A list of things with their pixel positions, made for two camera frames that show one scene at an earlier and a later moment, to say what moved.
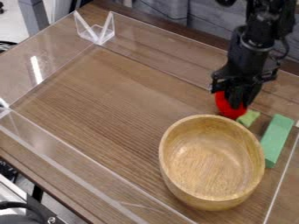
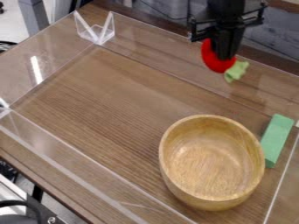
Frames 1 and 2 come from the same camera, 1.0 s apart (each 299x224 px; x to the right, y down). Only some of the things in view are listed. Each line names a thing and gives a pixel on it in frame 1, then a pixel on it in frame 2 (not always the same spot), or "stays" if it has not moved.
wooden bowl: (212, 162) stays
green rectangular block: (276, 137) stays
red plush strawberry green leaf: (225, 104) to (233, 67)
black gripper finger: (236, 94) to (224, 41)
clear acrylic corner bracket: (97, 33) stays
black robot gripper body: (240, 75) to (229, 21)
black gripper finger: (250, 91) to (237, 38)
